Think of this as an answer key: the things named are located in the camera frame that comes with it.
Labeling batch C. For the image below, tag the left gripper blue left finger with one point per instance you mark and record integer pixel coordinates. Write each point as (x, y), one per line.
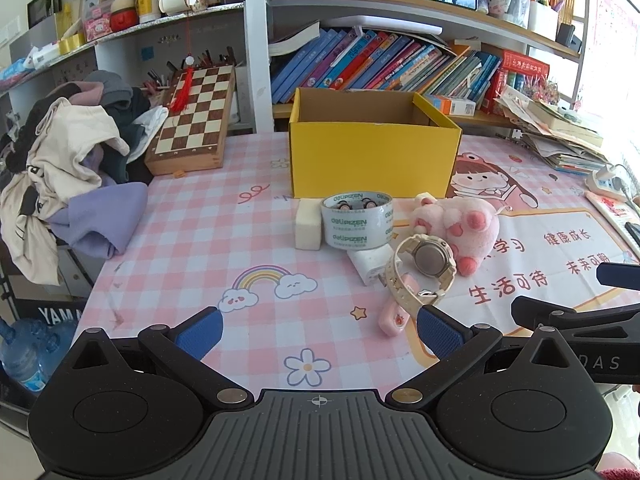
(200, 333)

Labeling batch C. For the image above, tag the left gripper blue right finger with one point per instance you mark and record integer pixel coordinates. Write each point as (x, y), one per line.
(441, 333)

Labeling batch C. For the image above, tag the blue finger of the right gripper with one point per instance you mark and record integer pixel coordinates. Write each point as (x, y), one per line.
(621, 275)

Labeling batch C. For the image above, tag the small pink eraser case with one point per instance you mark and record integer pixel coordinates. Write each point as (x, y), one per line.
(395, 317)

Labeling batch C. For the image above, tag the white charger plug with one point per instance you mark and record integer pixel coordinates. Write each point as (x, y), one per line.
(370, 264)

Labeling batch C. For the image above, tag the pink plush pig toy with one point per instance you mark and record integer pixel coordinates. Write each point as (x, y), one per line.
(469, 225)

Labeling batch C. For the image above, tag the clear packing tape roll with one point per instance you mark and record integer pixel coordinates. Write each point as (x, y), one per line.
(357, 220)

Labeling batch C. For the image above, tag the white power strip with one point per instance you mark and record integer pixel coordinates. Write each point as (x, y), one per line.
(614, 182)

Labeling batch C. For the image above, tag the pink checkered table mat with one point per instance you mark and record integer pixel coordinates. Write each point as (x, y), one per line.
(303, 318)

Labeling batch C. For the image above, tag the stack of papers and books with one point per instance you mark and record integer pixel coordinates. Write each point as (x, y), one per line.
(562, 144)

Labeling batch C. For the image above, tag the white foam block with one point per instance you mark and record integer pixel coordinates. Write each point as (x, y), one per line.
(308, 224)

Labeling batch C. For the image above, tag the blue water bottle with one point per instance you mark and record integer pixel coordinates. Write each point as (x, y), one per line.
(31, 351)

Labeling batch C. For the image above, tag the wooden chess board box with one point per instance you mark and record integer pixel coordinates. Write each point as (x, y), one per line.
(194, 139)

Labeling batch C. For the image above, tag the pile of clothes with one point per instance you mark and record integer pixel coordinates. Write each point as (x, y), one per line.
(69, 182)

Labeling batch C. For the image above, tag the yellow cardboard box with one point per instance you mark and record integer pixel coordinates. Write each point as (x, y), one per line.
(393, 142)

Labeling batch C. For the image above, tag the orange white small carton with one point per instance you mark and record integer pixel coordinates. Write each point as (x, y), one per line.
(453, 106)

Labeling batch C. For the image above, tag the red tassel ornament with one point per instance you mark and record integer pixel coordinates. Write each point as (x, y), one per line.
(181, 96)

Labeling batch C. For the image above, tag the row of leaning books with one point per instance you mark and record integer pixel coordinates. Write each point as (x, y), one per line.
(464, 70)

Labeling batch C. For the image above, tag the red white round doll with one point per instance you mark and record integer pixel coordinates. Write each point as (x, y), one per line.
(123, 15)

